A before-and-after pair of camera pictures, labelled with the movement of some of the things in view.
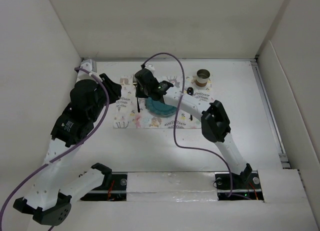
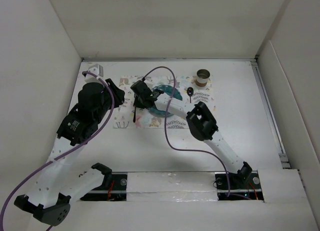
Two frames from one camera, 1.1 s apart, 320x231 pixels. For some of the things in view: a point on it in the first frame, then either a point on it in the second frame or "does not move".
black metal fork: [134, 81] -> [134, 116]
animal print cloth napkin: [131, 111] does not move
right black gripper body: [141, 92] -> [139, 103]
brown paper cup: [202, 77] does not move
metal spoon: [190, 91] does not move
